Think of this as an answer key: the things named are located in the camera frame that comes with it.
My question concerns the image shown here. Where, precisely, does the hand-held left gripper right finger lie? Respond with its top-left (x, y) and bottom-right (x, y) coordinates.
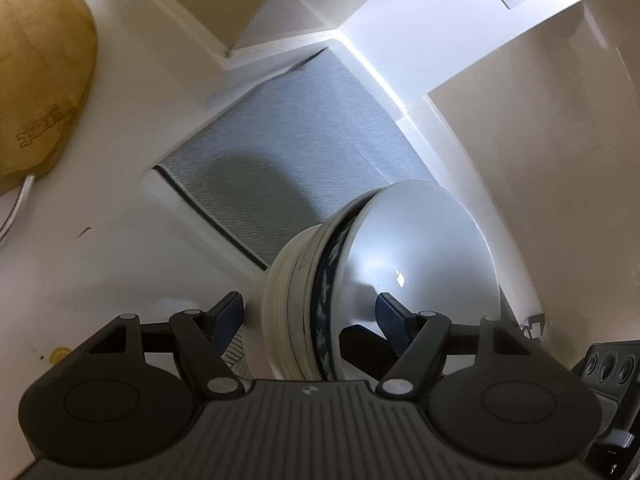
top-left (377, 292), bottom-right (551, 398)

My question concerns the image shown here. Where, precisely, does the grey printed drying mat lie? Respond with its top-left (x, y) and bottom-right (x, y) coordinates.
top-left (152, 47), bottom-right (436, 378)

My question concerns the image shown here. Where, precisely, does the white cable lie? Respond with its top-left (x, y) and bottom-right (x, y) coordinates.
top-left (0, 174), bottom-right (36, 248)

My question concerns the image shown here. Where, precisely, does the wooden cutting board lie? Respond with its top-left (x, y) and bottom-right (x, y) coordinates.
top-left (0, 0), bottom-right (98, 196)

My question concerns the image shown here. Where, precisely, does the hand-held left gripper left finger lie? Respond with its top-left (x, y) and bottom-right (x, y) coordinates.
top-left (70, 291), bottom-right (246, 397)

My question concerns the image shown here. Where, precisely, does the cream bowl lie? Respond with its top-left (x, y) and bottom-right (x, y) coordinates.
top-left (261, 225), bottom-right (321, 381)

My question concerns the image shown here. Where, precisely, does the white bowl with blue pattern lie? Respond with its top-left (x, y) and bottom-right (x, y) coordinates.
top-left (312, 179), bottom-right (502, 381)

